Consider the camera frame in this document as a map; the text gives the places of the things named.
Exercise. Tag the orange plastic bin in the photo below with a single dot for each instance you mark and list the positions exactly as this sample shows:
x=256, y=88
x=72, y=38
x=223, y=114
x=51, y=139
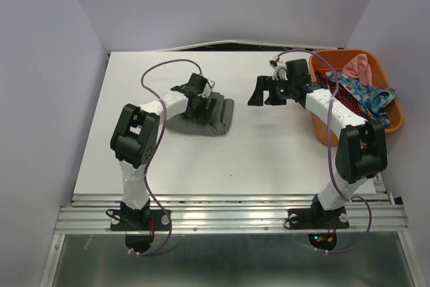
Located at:
x=335, y=60

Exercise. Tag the aluminium rail frame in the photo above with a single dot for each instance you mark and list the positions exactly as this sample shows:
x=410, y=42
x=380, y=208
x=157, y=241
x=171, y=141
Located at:
x=228, y=217

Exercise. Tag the pink garment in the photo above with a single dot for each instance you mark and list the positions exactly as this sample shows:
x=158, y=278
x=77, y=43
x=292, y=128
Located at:
x=359, y=68

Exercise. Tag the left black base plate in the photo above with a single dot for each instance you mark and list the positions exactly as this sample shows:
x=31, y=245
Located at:
x=156, y=221

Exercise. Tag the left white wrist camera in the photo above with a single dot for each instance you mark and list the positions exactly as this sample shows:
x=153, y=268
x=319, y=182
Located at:
x=208, y=89

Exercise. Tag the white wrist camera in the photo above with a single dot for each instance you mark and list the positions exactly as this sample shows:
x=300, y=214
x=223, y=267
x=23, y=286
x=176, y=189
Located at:
x=208, y=89
x=279, y=69

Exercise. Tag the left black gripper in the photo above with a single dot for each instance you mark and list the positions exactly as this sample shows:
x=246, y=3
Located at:
x=203, y=115

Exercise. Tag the blue floral skirt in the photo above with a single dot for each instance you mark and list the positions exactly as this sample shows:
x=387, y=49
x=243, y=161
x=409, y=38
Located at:
x=371, y=100

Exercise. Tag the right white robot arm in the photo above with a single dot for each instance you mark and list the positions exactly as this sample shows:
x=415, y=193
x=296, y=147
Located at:
x=361, y=149

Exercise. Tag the red dotted skirt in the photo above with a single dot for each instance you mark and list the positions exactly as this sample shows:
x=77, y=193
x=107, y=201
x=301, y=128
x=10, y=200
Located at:
x=343, y=95

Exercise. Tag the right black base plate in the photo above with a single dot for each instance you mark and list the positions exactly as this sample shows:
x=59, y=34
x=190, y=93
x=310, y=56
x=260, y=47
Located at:
x=306, y=219

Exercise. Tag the grey skirt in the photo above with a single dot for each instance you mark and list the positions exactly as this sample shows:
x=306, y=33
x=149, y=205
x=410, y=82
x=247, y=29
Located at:
x=214, y=119

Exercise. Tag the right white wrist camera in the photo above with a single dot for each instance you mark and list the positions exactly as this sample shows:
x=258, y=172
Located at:
x=279, y=69

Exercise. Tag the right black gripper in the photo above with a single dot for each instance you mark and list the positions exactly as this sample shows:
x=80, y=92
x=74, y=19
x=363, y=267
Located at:
x=265, y=83

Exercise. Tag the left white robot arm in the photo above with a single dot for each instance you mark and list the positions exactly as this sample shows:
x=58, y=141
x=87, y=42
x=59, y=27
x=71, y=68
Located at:
x=135, y=140

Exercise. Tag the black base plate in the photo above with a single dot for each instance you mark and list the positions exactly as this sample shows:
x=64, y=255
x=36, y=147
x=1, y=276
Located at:
x=306, y=219
x=156, y=221

